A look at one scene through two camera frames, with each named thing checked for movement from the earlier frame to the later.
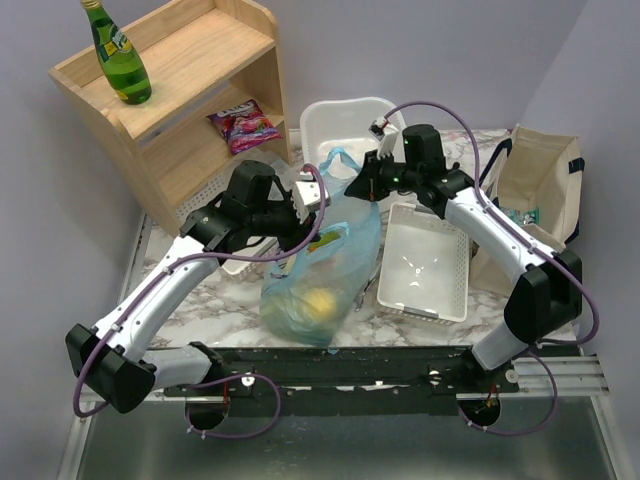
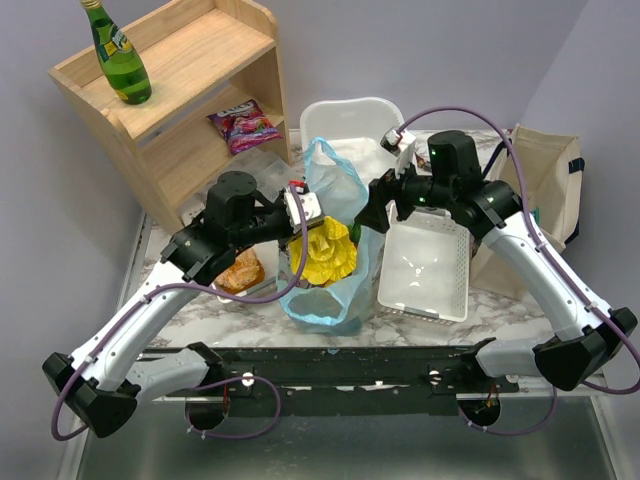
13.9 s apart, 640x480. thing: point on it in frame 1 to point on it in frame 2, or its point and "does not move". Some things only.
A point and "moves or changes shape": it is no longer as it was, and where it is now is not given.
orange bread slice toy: (328, 237) to (247, 272)
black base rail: (349, 381) does not move
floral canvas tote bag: (535, 184) does not move
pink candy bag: (244, 126) does not move
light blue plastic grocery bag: (309, 298) moves or changes shape
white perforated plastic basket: (424, 265) does not move
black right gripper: (373, 176) to (379, 201)
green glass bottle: (124, 67) does not move
